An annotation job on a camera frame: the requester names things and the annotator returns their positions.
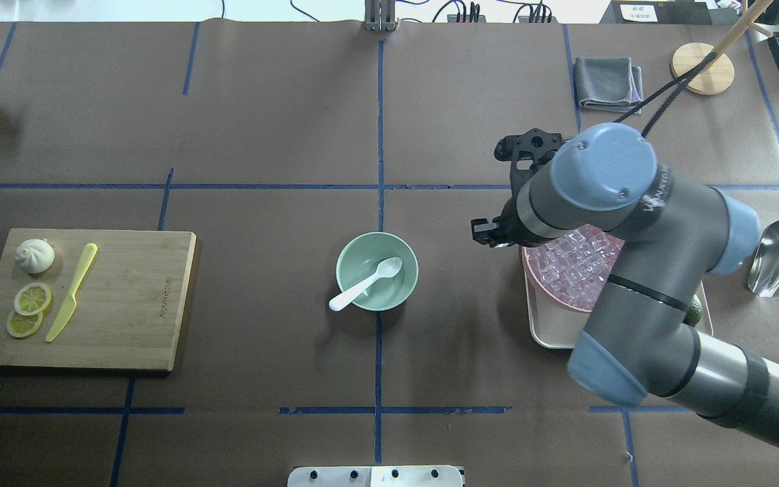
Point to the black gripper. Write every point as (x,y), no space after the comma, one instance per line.
(506,228)

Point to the white plastic spoon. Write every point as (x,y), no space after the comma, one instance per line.
(386,269)

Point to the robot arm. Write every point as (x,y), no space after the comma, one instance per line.
(674,232)

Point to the clear ice cubes pile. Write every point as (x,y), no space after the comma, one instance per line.
(575,267)

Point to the pink bowl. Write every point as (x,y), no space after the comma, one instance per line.
(552,297)

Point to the mint green bowl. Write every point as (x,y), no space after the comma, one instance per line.
(360,257)

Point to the cream plastic tray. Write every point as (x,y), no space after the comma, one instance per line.
(563,289)

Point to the grey folded cloth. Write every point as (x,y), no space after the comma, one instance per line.
(610,84)

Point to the green lime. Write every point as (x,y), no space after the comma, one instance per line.
(694,312)

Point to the wooden mug tree stand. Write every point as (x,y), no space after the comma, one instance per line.
(706,69)

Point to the bamboo cutting board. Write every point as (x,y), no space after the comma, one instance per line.
(130,304)

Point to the yellow plastic knife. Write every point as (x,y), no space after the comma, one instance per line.
(69,304)

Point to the white steamed bun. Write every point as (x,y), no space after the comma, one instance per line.
(34,256)

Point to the upper lemon slice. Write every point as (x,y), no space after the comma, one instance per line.
(32,299)

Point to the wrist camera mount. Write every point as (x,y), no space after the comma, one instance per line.
(527,153)

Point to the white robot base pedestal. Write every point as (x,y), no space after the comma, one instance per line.
(378,475)

